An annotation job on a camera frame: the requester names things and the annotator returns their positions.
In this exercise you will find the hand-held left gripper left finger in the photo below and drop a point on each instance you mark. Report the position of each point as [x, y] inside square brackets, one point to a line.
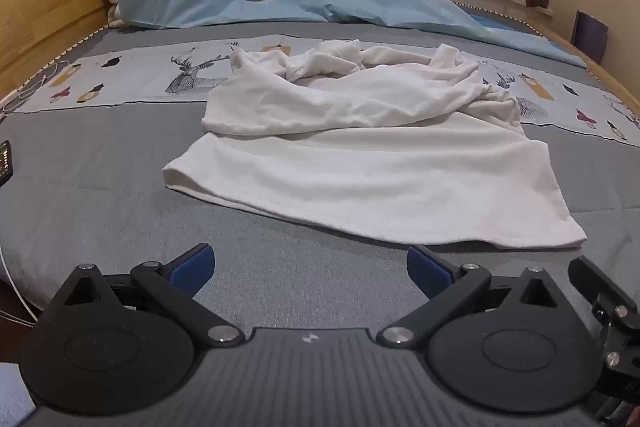
[197, 264]

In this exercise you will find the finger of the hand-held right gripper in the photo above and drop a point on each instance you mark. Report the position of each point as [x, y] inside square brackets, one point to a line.
[600, 287]

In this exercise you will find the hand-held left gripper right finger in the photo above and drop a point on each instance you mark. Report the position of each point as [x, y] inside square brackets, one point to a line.
[425, 269]

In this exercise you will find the white t-shirt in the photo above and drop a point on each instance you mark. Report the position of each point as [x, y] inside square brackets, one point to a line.
[375, 167]

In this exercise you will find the grey printed bed sheet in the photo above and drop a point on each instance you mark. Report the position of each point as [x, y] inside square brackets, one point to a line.
[125, 187]

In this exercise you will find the black device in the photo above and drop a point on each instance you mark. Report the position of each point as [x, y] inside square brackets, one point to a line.
[5, 162]

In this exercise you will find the light blue cloth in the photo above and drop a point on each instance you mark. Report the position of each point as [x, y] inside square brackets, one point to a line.
[12, 394]

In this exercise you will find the purple box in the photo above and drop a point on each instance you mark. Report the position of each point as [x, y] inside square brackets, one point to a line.
[590, 34]

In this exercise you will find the light blue quilt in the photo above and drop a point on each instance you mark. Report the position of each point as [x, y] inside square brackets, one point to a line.
[300, 2]

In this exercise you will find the wooden headboard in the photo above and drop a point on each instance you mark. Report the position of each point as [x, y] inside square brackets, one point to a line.
[45, 17]

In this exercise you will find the wooden bed side rail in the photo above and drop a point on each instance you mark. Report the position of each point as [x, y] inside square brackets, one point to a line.
[600, 67]

